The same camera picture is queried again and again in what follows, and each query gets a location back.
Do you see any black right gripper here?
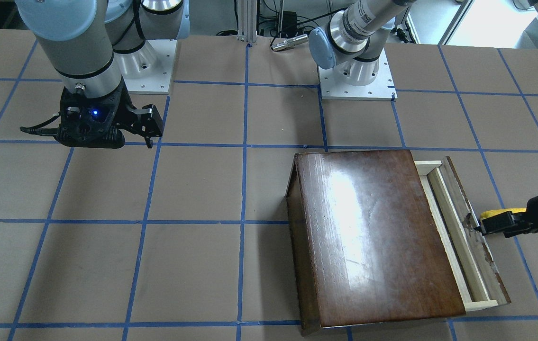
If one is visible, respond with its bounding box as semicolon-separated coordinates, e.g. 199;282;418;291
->
55;80;164;149

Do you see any yellow corn cob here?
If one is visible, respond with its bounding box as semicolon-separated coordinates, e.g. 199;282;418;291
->
481;208;527;221

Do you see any wooden drawer with white handle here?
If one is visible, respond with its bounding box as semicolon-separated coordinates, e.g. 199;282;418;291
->
415;157;511;313

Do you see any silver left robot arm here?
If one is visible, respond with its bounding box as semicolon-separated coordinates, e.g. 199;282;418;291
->
308;0;538;238

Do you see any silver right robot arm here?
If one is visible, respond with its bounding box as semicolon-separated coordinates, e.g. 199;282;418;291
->
16;0;190;149

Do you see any dark wooden drawer box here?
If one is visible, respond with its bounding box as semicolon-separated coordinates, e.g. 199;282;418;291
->
286;150;465;336

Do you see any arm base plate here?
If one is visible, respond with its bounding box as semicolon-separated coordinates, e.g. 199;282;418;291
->
318;50;398;101
115;40;178;95

